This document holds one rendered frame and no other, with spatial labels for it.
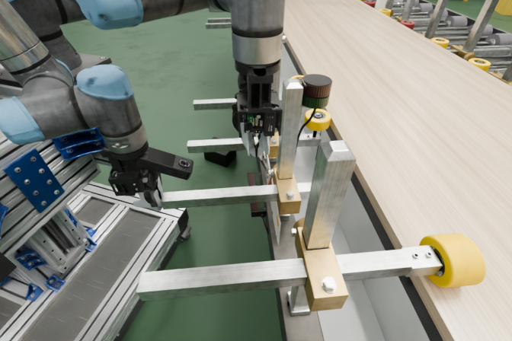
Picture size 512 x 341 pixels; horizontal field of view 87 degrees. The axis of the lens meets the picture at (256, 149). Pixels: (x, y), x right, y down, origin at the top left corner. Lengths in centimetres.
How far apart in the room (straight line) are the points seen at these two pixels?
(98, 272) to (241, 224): 73
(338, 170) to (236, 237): 132
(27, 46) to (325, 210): 55
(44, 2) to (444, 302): 107
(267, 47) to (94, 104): 29
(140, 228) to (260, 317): 70
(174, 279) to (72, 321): 96
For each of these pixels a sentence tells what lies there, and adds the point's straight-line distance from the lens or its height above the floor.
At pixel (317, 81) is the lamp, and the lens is 56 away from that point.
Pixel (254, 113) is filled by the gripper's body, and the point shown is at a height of 113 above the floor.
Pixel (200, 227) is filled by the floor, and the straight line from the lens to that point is 168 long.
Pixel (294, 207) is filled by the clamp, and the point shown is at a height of 85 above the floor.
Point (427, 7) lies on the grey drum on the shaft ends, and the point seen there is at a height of 84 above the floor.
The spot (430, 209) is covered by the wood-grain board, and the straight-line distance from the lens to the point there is 70.
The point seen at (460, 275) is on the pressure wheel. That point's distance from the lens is 55.
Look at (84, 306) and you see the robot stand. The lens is 140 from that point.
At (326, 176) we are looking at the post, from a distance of 34.
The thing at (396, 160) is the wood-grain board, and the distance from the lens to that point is 78.
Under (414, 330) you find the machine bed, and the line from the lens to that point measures 70.
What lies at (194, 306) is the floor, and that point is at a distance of 148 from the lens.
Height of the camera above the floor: 137
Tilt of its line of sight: 40 degrees down
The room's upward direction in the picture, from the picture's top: straight up
